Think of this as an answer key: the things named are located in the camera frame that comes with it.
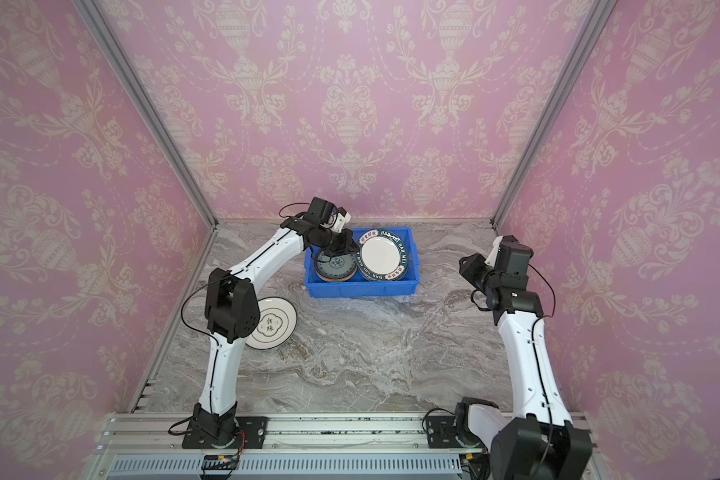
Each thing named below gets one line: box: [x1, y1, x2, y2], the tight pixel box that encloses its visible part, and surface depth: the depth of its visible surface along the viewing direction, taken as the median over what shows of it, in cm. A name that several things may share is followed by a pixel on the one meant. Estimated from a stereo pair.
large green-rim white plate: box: [356, 229, 408, 281], surface depth 98 cm
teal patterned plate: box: [315, 251, 358, 282], surface depth 105 cm
